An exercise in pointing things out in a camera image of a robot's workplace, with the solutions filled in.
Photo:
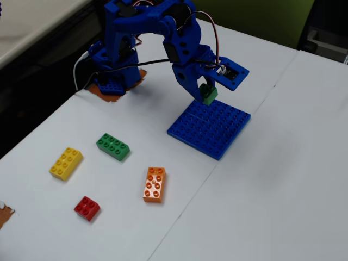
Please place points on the red 2x2 block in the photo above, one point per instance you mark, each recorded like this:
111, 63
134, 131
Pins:
86, 208

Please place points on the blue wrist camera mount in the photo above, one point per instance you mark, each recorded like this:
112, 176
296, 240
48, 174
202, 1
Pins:
237, 82

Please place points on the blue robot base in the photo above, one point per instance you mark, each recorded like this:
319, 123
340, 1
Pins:
119, 79

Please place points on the white desk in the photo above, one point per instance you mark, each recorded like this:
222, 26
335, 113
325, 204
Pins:
27, 21

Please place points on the yellow 2x4 block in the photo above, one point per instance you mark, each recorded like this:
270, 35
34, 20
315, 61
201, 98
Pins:
65, 164

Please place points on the green 2x4 block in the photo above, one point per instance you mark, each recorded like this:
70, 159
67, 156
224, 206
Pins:
112, 146

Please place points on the orange 2x4 block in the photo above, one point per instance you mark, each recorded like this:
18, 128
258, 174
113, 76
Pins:
154, 185

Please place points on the blue 8x8 studded baseplate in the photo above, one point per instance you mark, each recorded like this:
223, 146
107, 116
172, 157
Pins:
212, 130

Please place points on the grey box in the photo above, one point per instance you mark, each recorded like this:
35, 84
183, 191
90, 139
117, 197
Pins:
326, 44

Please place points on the blue printed robot arm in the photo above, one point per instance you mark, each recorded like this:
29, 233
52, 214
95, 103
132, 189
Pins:
130, 21

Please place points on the blue printed gripper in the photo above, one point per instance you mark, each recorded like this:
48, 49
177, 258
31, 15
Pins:
185, 78

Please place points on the green 2x2 block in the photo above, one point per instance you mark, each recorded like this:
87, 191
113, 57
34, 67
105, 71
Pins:
210, 95

